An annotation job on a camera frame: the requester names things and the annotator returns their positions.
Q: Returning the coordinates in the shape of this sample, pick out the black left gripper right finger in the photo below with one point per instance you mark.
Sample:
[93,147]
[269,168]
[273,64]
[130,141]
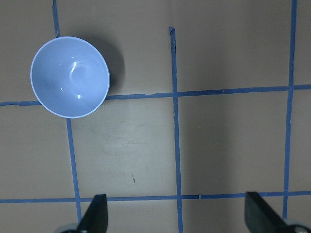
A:
[259,217]

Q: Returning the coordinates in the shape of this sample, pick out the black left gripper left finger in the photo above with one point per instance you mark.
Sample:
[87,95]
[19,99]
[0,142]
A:
[95,219]

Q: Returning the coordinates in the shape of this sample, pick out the blue bowl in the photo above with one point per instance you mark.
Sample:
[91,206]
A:
[69,77]

